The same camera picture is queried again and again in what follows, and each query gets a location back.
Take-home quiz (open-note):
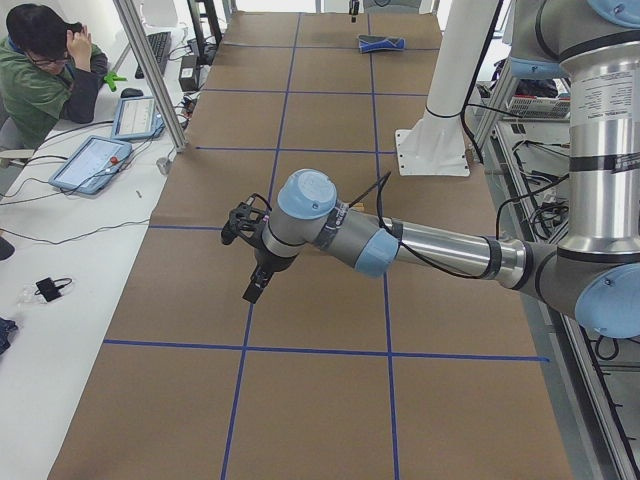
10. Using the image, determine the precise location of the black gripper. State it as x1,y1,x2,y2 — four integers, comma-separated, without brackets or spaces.
242,248,296,303

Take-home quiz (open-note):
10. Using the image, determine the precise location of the near blue teach pendant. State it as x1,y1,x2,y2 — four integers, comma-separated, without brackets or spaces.
48,135,133,195

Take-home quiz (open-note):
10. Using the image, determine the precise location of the blue grey towel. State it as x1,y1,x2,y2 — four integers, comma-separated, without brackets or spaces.
357,35,406,53

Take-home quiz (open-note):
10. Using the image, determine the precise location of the green plastic clamp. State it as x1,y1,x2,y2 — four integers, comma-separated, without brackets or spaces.
103,71,127,92

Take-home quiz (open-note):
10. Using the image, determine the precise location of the black keyboard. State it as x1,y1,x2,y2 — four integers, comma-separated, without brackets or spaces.
147,31,172,74

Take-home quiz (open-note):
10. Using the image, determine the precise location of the black computer mouse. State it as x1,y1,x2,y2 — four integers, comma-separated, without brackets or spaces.
120,88,144,98

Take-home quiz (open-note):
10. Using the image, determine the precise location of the aluminium frame post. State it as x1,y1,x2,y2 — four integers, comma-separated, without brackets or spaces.
113,0,187,153

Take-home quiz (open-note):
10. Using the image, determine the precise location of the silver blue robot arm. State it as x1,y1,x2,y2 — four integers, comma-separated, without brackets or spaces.
222,1,639,338

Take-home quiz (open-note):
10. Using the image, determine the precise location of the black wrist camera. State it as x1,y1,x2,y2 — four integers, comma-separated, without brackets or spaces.
221,199,267,247

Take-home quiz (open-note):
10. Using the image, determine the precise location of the blue teach pendant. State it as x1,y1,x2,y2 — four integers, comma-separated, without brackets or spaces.
111,96,164,141
48,135,133,195

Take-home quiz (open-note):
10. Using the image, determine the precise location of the black power adapter box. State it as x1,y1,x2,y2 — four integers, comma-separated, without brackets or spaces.
178,55,200,92

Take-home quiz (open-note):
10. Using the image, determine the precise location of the white camera pillar with base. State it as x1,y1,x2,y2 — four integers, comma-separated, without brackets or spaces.
395,0,502,177

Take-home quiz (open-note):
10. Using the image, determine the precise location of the far blue teach pendant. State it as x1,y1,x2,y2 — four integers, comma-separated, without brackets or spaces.
111,96,164,141

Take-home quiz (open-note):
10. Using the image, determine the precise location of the person in green jacket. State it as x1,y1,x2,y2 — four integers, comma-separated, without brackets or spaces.
1,3,109,150

